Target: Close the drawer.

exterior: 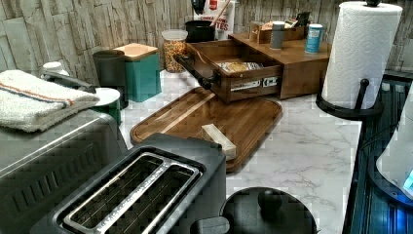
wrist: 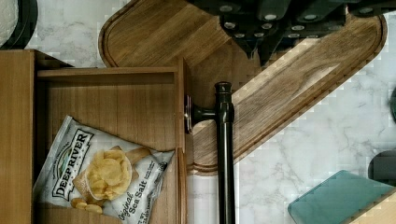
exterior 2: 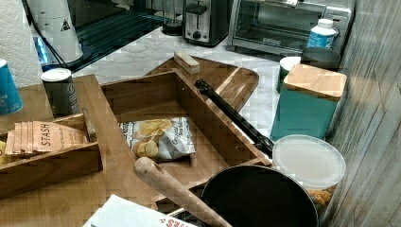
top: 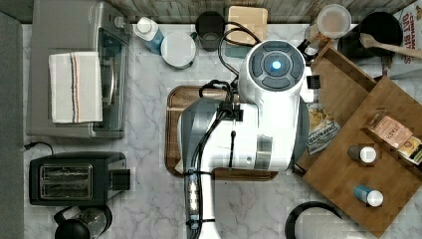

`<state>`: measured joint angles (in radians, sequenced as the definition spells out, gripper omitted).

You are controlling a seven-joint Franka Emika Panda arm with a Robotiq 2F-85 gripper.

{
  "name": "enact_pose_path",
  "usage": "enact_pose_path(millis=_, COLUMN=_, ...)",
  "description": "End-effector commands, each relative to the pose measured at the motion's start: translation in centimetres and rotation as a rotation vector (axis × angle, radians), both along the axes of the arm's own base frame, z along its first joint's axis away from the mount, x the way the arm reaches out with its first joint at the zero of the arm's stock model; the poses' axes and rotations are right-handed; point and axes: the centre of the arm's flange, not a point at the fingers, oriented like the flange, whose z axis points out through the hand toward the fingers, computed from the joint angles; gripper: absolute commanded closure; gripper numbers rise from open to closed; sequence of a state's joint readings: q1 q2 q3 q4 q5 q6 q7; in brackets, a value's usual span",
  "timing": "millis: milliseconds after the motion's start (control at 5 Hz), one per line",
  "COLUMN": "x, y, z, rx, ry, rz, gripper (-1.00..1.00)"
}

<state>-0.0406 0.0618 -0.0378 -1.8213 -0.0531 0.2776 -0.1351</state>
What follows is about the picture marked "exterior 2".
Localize wooden drawer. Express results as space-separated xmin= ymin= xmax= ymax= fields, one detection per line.
xmin=101 ymin=68 xmax=270 ymax=189

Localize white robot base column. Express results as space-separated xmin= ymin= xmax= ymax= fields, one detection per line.
xmin=27 ymin=0 xmax=83 ymax=65

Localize wooden drawer cabinet top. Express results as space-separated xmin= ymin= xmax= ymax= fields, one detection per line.
xmin=1 ymin=75 xmax=155 ymax=227

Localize chips snack bag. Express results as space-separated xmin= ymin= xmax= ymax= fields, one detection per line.
xmin=119 ymin=117 xmax=196 ymax=162

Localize wooden cutting board tray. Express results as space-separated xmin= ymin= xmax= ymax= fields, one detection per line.
xmin=147 ymin=56 xmax=259 ymax=111

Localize silver black toaster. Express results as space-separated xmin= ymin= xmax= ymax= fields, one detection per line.
xmin=183 ymin=0 xmax=234 ymax=47

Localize black frying pan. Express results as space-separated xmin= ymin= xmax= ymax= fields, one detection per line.
xmin=201 ymin=166 xmax=320 ymax=227

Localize green white cup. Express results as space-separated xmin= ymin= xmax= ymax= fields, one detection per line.
xmin=276 ymin=56 xmax=301 ymax=93

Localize glass jar with dark base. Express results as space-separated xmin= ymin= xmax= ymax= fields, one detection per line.
xmin=162 ymin=0 xmax=183 ymax=36

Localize teal canister with wooden lid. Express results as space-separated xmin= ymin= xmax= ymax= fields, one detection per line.
xmin=270 ymin=63 xmax=347 ymax=141

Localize silver toaster oven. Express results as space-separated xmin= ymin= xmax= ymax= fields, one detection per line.
xmin=227 ymin=0 xmax=356 ymax=56

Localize white box with red text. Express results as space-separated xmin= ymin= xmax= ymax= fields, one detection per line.
xmin=82 ymin=194 xmax=197 ymax=227

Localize plastic container with white lid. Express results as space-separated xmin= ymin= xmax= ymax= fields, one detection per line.
xmin=272 ymin=134 xmax=346 ymax=209

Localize dark grey round tin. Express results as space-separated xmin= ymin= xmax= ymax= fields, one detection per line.
xmin=301 ymin=47 xmax=340 ymax=71

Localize dark cylindrical can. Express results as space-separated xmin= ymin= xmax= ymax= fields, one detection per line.
xmin=41 ymin=68 xmax=79 ymax=116

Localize white blue plastic bottle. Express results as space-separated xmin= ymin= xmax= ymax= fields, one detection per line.
xmin=306 ymin=19 xmax=336 ymax=48

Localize orange Stash tea packets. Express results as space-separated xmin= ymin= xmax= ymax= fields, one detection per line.
xmin=5 ymin=121 xmax=87 ymax=155

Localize wooden tea bag organizer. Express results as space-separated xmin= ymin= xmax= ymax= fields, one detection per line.
xmin=0 ymin=109 xmax=103 ymax=199

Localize blue paper cup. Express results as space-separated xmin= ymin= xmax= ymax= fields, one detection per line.
xmin=0 ymin=59 xmax=23 ymax=115

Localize white paper towel roll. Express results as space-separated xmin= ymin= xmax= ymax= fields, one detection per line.
xmin=0 ymin=0 xmax=43 ymax=87

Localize wooden pan handle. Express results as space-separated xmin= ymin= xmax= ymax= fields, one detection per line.
xmin=133 ymin=157 xmax=233 ymax=227

